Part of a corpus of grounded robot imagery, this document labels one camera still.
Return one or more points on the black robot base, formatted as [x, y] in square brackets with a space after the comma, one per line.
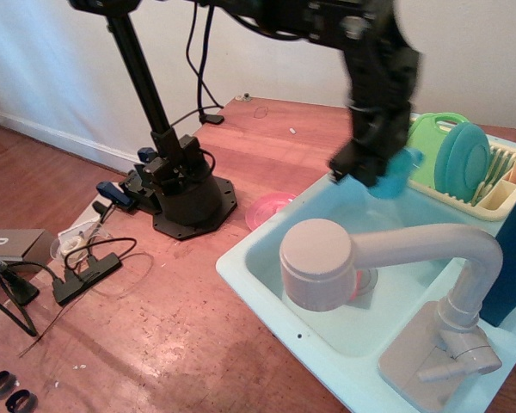
[174, 182]

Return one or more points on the grey box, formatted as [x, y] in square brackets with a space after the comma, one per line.
[27, 246]

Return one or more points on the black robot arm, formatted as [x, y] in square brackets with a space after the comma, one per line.
[275, 19]

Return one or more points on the light blue toy sink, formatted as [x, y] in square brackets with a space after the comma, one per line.
[252, 269]

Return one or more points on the black usb hub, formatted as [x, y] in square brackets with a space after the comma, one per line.
[74, 285]

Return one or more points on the cream dish rack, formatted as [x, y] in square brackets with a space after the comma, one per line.
[495, 195]

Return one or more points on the green cutting board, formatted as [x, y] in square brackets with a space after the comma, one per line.
[426, 134]

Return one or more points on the clear plastic bag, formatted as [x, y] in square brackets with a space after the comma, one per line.
[75, 238]

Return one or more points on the teal plastic cup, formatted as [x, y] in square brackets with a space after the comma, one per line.
[399, 170]

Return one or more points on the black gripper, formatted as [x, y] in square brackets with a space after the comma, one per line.
[383, 68]

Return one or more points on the grey toy faucet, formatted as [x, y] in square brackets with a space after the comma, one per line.
[409, 298]

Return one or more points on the blue clamp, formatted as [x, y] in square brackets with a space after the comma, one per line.
[108, 190]

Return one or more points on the pink plastic plate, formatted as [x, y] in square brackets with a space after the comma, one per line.
[266, 207]

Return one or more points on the teal plate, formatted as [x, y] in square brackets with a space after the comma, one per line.
[462, 161]

